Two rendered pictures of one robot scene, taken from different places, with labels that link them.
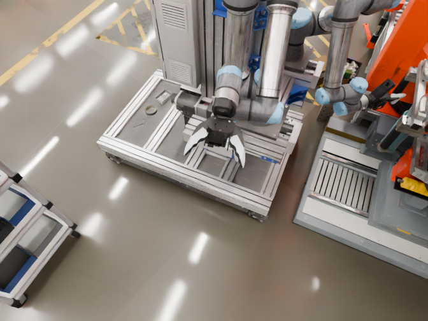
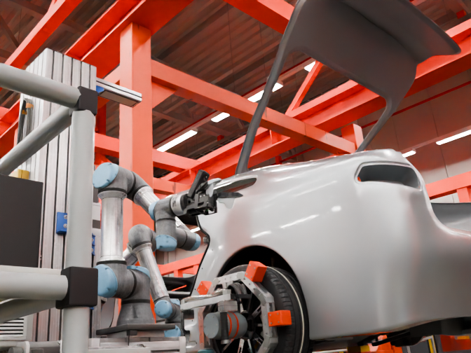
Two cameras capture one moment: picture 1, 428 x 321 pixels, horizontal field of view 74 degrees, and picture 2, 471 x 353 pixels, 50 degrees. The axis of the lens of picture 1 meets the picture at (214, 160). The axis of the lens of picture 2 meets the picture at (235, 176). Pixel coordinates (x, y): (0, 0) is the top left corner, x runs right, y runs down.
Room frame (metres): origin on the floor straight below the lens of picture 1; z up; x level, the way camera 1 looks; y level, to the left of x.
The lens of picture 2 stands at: (-0.18, 1.56, 0.64)
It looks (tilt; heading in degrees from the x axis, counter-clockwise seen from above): 21 degrees up; 290
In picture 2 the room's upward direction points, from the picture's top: 5 degrees counter-clockwise
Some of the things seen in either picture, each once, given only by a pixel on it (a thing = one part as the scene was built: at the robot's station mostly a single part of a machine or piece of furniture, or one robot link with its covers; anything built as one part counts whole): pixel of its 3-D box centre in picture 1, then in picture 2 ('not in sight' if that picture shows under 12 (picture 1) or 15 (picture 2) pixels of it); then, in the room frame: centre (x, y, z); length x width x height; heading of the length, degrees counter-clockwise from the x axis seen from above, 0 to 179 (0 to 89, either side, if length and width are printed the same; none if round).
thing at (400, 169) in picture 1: (414, 171); not in sight; (0.81, -1.10, 0.48); 0.16 x 0.12 x 0.17; 65
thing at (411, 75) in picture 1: (417, 75); (184, 314); (1.07, -0.95, 0.93); 0.09 x 0.05 x 0.05; 65
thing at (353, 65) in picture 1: (345, 73); not in sight; (1.57, -0.90, 0.51); 0.20 x 0.14 x 0.13; 146
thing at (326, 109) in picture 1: (332, 99); not in sight; (1.62, -0.93, 0.21); 0.10 x 0.10 x 0.42; 65
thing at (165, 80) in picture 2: not in sight; (269, 132); (0.85, -2.31, 2.54); 2.58 x 0.12 x 0.42; 65
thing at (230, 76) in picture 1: (228, 85); (165, 209); (0.68, -0.05, 1.21); 0.11 x 0.08 x 0.09; 170
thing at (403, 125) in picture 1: (411, 125); (227, 305); (0.76, -0.81, 0.93); 0.09 x 0.05 x 0.05; 65
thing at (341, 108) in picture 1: (346, 106); (172, 333); (0.98, -0.65, 0.81); 0.11 x 0.08 x 0.09; 110
